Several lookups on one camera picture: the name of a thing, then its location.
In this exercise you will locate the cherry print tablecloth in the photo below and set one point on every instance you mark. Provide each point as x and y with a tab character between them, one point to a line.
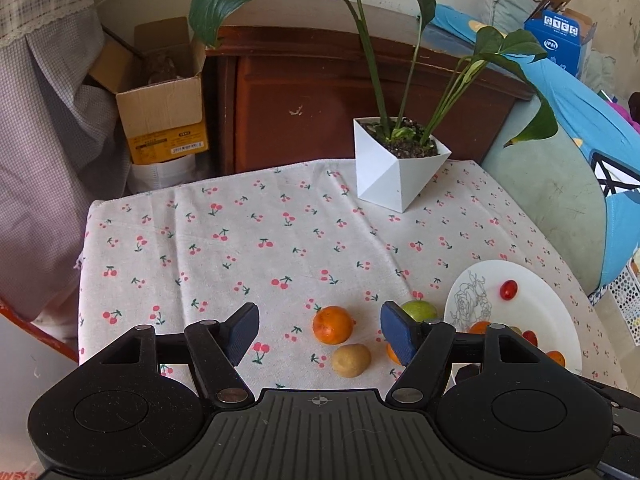
225	240

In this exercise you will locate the lilac gingham curtain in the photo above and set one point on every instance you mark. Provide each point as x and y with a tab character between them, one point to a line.
50	160

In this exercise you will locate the green leafy plant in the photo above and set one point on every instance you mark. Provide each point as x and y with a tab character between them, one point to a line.
225	0

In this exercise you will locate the white plate with line drawing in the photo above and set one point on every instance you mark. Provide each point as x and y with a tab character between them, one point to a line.
540	300

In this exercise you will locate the dark wooden cabinet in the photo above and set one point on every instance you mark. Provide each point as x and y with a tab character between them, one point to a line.
310	85

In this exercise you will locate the magenta item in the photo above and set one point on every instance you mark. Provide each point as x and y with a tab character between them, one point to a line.
627	112

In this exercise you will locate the white perforated basket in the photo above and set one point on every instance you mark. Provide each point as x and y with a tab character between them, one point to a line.
622	300

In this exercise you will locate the blue and white carton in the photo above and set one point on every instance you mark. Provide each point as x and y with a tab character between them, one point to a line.
560	35

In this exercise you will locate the orange mandarin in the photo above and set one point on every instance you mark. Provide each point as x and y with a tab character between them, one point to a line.
332	325
556	358
480	327
391	354

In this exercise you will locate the pale green cushion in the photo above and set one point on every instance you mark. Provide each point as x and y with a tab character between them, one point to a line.
550	190

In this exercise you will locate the white faceted planter pot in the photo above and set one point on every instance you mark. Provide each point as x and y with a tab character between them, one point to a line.
395	180

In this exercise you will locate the open cardboard box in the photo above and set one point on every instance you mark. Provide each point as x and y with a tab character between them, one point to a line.
160	110

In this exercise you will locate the white plastic bucket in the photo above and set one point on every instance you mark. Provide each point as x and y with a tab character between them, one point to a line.
160	172

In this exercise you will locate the green round fruit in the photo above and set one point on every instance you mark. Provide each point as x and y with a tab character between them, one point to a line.
420	310

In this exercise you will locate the red cherry tomato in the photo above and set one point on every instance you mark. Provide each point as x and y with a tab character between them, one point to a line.
530	337
509	289

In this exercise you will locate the blue printed blanket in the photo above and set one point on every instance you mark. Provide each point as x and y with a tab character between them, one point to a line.
590	110

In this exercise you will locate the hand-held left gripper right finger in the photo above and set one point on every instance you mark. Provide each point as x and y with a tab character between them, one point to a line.
397	332

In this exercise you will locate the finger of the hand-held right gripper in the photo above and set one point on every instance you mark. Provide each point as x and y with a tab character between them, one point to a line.
612	391

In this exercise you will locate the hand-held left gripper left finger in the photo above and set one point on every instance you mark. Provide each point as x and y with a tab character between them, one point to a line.
245	330

